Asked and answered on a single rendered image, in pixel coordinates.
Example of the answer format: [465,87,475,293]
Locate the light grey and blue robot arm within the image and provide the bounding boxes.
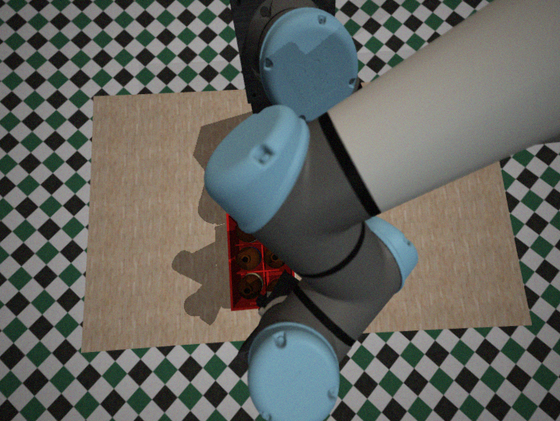
[204,0,560,421]

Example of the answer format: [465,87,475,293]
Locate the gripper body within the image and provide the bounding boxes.
[258,270,299,310]

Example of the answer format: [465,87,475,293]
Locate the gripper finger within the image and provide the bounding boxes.
[256,292,271,307]

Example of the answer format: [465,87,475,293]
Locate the brown bottle with red label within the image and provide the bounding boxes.
[265,276,280,293]

